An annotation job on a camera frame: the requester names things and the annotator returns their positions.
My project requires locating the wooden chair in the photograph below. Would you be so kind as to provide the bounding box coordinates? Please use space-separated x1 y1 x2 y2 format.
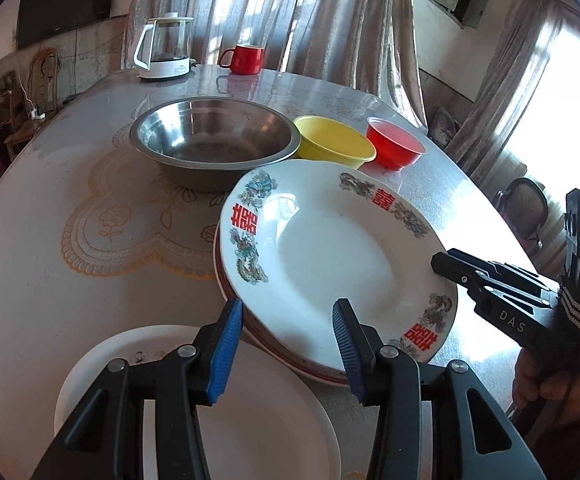
5 47 64 157

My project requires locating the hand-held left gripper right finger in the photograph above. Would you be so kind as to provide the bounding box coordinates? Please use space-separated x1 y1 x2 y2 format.
332 298 545 480

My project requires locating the sheer patterned curtain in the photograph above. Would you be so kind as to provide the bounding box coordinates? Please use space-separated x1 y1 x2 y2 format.
442 0 580 196
122 0 428 133

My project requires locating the red rimmed plate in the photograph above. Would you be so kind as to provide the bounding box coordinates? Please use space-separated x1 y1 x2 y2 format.
213 222 355 387

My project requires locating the red plastic bowl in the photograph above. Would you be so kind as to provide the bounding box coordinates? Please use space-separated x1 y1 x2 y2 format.
366 116 427 171

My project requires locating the yellow plastic bowl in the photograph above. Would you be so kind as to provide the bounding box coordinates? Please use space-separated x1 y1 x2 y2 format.
293 115 377 170

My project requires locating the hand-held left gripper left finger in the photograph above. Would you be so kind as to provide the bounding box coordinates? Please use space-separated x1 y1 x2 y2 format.
30 299 245 480

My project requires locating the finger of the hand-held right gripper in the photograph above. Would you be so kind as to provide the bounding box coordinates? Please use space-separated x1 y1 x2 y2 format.
447 248 559 294
431 252 550 307

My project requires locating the white glass electric kettle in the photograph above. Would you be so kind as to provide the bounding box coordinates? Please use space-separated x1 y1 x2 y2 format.
134 12 197 81

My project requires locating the person's right hand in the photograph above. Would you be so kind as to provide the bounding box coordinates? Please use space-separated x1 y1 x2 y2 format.
512 347 580 429

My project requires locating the white floral plate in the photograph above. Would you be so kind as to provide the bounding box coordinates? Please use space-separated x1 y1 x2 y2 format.
54 325 341 480

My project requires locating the round back dark chair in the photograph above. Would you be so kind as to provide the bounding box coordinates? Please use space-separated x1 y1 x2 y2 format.
494 177 550 249

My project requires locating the red mug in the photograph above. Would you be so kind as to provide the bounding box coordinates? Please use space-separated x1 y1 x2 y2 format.
218 44 265 75

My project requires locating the floral lace print tablecloth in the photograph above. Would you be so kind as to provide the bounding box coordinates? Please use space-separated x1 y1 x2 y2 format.
0 65 545 480

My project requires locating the large stainless steel bowl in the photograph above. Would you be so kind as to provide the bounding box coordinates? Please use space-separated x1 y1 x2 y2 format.
130 96 301 194

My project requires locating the dragon pattern white plate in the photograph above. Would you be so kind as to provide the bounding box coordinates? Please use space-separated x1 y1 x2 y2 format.
219 159 459 374

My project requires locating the black wall television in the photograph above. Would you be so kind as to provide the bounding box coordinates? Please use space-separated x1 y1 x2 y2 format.
16 0 121 51

